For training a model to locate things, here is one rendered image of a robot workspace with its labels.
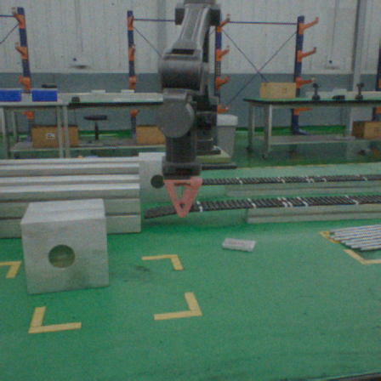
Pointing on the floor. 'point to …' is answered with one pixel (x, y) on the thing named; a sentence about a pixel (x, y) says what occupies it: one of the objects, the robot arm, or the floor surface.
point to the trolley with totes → (42, 98)
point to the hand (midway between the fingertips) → (181, 207)
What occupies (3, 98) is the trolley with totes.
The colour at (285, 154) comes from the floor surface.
